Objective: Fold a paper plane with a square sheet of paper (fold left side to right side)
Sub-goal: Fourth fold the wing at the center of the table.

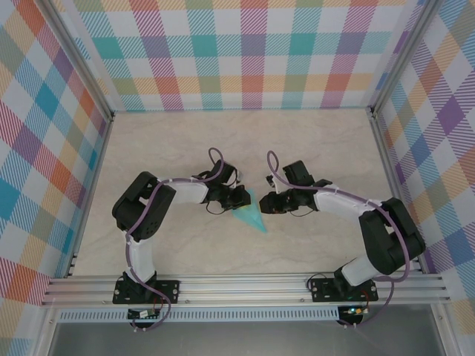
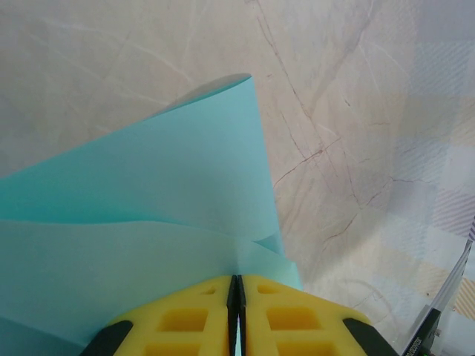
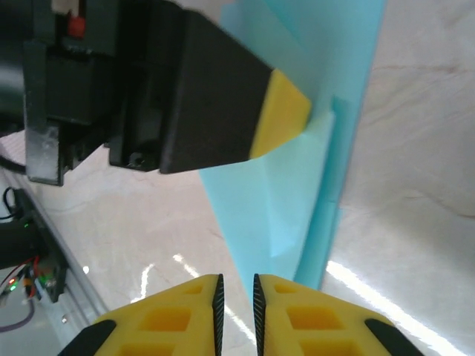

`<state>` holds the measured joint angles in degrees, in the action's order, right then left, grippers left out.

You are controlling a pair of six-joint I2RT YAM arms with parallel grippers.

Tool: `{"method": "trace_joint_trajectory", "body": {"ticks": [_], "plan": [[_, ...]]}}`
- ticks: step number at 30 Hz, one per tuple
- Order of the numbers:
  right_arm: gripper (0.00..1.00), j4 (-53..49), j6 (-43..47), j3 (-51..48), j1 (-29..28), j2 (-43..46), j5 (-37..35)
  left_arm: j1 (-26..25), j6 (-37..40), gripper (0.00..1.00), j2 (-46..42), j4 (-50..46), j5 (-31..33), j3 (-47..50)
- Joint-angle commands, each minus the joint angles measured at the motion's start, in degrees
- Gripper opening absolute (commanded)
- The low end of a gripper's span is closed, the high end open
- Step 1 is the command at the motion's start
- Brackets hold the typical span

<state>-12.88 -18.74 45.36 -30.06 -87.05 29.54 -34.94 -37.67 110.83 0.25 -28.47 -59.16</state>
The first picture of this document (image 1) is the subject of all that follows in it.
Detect small black circuit board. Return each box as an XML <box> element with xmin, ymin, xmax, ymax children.
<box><xmin>127</xmin><ymin>309</ymin><xmax>161</xmax><ymax>320</ymax></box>

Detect light blue paper sheet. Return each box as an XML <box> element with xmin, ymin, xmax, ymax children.
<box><xmin>232</xmin><ymin>188</ymin><xmax>268</xmax><ymax>234</ymax></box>

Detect grey metal sheet panel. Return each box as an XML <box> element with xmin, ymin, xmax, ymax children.
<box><xmin>47</xmin><ymin>321</ymin><xmax>446</xmax><ymax>356</ymax></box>

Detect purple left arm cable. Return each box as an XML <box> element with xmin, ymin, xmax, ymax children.
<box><xmin>125</xmin><ymin>147</ymin><xmax>226</xmax><ymax>333</ymax></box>

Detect slotted grey cable duct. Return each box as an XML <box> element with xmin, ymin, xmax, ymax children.
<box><xmin>57</xmin><ymin>306</ymin><xmax>341</xmax><ymax>323</ymax></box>

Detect thin black base cable loop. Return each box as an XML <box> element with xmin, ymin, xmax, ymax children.
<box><xmin>305</xmin><ymin>271</ymin><xmax>337</xmax><ymax>294</ymax></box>

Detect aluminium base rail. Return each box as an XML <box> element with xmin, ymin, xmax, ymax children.
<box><xmin>40</xmin><ymin>273</ymin><xmax>451</xmax><ymax>307</ymax></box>

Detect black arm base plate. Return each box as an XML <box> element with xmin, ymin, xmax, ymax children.
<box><xmin>113</xmin><ymin>280</ymin><xmax>181</xmax><ymax>306</ymax></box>
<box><xmin>310</xmin><ymin>277</ymin><xmax>378</xmax><ymax>303</ymax></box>

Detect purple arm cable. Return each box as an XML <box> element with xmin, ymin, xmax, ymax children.
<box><xmin>266</xmin><ymin>150</ymin><xmax>412</xmax><ymax>329</ymax></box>
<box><xmin>125</xmin><ymin>147</ymin><xmax>226</xmax><ymax>333</ymax></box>

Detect aluminium frame post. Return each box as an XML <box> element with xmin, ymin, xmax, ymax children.
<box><xmin>370</xmin><ymin>0</ymin><xmax>441</xmax><ymax>116</ymax></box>
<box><xmin>41</xmin><ymin>0</ymin><xmax>115</xmax><ymax>122</ymax></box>

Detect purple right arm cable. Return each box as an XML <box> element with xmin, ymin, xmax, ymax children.
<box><xmin>266</xmin><ymin>150</ymin><xmax>412</xmax><ymax>329</ymax></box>

